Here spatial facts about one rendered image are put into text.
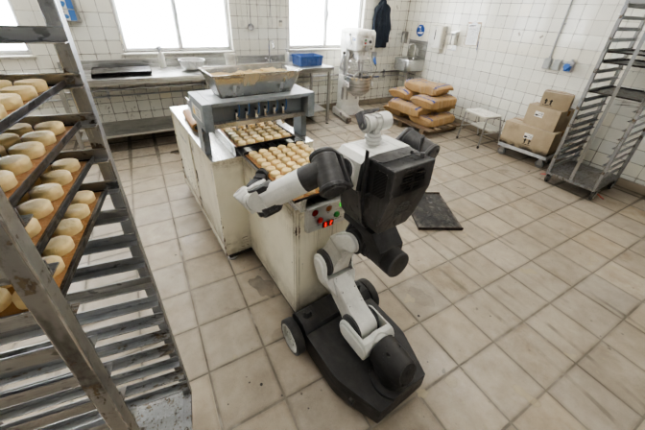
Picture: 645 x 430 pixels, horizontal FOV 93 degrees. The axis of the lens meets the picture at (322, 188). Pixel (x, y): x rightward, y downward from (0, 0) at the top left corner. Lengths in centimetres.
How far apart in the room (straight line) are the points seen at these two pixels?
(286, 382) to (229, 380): 29
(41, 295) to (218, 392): 140
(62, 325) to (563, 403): 211
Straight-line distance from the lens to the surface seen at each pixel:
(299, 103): 216
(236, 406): 185
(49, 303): 61
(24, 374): 153
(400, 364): 156
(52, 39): 90
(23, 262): 56
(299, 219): 148
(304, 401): 183
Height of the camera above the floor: 166
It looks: 31 degrees down
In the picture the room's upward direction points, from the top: 3 degrees clockwise
